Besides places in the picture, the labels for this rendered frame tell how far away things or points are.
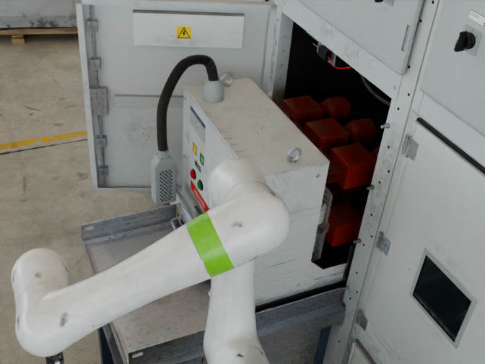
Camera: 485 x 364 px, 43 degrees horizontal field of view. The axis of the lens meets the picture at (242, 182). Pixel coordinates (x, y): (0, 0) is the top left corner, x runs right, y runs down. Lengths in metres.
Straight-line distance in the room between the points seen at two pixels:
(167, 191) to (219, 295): 0.69
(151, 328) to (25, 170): 2.31
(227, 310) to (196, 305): 0.53
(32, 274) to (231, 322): 0.45
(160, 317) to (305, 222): 0.53
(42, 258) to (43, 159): 2.84
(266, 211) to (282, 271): 0.70
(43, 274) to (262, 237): 0.42
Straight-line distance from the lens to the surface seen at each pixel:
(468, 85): 1.31
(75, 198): 3.70
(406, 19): 1.44
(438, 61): 1.37
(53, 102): 4.68
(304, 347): 2.04
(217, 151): 1.68
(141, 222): 2.15
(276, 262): 1.74
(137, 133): 2.22
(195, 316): 1.88
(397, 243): 1.60
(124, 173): 2.32
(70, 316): 1.14
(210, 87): 1.77
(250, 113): 1.75
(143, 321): 1.87
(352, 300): 1.91
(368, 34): 1.56
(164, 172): 1.94
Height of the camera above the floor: 2.26
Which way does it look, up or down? 36 degrees down
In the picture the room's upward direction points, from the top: 5 degrees clockwise
